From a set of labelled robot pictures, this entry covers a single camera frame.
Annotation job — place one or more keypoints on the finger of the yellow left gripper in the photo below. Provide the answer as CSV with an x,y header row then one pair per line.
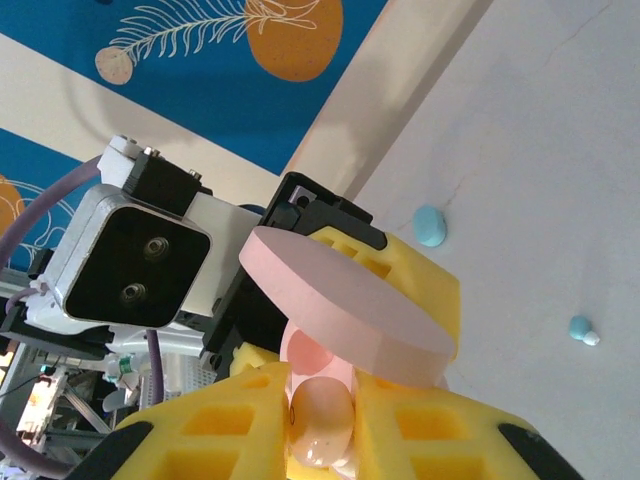
x,y
430,290
252,359

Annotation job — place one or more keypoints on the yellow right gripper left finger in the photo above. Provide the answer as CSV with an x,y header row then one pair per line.
x,y
210,430

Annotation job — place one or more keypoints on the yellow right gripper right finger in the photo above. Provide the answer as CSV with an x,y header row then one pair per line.
x,y
440,435

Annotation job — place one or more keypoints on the blue earbud case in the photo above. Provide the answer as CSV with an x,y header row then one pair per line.
x,y
429,226

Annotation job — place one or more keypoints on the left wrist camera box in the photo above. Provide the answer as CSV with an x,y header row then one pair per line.
x,y
135,265

